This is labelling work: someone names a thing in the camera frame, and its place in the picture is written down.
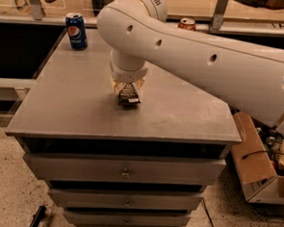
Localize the top grey drawer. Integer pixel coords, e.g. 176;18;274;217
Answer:
23;153;226;186

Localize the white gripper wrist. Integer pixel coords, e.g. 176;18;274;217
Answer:
110;49;148;98

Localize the bottom grey drawer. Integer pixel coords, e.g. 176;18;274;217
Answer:
64;211;190;227

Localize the black tool on floor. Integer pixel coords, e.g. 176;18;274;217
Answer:
29;206;46;227

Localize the black rxbar chocolate bar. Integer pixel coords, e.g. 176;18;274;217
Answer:
117;84;140;106

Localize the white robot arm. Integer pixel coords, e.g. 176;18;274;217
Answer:
97;0;284;136

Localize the grey drawer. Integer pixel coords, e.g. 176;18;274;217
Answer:
64;211;190;227
48;189;201;211
23;153;226;186

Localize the grey drawer cabinet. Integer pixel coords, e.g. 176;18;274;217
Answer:
6;31;240;215

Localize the black cable on floor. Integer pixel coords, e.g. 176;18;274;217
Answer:
198;197;225;227

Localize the open cardboard box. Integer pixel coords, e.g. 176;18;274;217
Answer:
231;112;284;205

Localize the middle grey drawer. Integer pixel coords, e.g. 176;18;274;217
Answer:
48;189;201;211

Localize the orange soda can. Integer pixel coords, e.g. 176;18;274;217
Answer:
178;17;195;31

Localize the blue pepsi can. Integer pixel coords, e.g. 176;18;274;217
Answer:
65;13;88;50

